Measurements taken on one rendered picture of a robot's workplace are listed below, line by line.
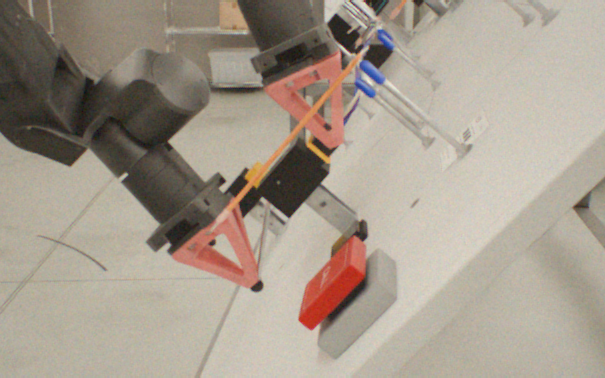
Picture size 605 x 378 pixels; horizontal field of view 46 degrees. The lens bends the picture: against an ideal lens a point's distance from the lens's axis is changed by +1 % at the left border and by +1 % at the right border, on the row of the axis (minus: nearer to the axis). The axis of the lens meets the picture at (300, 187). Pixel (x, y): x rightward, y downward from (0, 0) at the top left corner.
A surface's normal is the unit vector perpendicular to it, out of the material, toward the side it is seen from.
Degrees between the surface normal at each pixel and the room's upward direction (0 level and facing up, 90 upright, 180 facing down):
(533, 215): 90
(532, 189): 50
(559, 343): 0
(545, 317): 0
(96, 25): 90
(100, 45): 90
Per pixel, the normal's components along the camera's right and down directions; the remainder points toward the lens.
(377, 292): -0.11, 0.29
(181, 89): 0.65, -0.44
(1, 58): 0.03, 0.70
